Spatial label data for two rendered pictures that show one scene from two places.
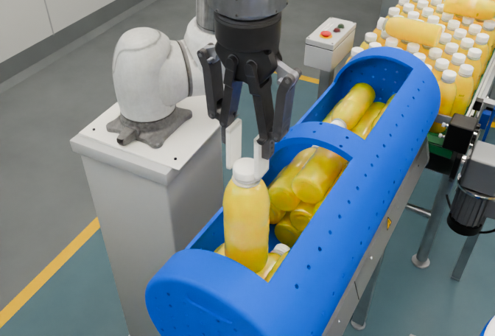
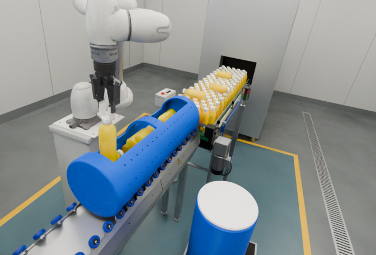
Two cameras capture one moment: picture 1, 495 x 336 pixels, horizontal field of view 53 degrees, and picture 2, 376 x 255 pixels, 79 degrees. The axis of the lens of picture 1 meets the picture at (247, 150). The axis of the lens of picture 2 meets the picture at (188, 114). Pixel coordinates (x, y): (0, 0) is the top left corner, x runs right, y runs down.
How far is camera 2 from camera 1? 0.35 m
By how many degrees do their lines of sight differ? 15
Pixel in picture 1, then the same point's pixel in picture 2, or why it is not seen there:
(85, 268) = (51, 197)
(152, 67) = (87, 96)
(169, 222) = not seen: hidden behind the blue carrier
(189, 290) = (82, 164)
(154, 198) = (83, 151)
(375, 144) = (167, 124)
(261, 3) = (106, 56)
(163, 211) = not seen: hidden behind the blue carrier
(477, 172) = (218, 147)
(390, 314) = (191, 215)
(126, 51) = (76, 89)
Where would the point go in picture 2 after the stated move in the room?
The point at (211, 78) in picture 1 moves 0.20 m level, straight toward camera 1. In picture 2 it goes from (94, 84) to (83, 107)
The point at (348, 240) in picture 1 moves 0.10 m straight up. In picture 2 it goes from (150, 154) to (150, 136)
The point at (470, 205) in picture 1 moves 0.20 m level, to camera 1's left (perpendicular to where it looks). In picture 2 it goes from (217, 161) to (193, 161)
